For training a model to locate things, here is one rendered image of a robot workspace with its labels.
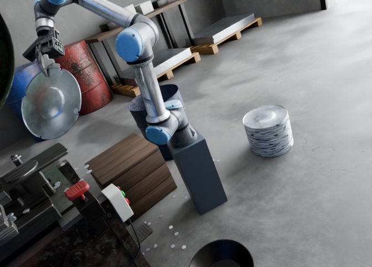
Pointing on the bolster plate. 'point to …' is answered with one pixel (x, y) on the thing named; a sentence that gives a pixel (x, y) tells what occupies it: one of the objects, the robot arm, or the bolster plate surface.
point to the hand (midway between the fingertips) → (46, 75)
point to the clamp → (6, 227)
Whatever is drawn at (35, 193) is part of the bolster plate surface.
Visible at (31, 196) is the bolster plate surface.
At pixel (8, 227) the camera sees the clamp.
